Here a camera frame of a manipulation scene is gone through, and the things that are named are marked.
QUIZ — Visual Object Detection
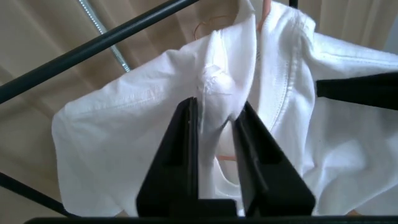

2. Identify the white printed t-shirt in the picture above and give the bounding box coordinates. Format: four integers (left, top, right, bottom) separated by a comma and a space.
51, 0, 398, 218

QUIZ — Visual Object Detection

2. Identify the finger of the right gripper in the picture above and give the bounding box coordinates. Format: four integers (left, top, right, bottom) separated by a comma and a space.
316, 72, 398, 111

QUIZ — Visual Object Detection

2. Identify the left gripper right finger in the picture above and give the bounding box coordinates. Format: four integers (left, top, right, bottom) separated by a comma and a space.
231, 101, 317, 218

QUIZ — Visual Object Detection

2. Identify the black clothes rack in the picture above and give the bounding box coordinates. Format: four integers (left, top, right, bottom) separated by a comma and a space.
0, 0, 299, 218

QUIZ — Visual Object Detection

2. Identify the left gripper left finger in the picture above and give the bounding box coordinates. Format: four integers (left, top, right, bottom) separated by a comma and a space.
136, 96, 201, 218

